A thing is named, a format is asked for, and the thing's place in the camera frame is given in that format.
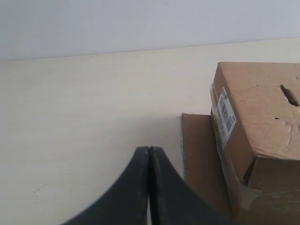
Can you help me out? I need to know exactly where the cardboard box with slot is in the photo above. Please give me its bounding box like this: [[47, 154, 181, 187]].
[[181, 62, 300, 225]]

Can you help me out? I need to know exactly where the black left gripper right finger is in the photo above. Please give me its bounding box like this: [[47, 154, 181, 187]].
[[149, 147, 236, 225]]

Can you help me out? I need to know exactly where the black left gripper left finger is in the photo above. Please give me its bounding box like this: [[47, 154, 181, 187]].
[[64, 147, 149, 225]]

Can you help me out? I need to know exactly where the white barcode label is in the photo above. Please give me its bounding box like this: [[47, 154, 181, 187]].
[[217, 87, 237, 149]]

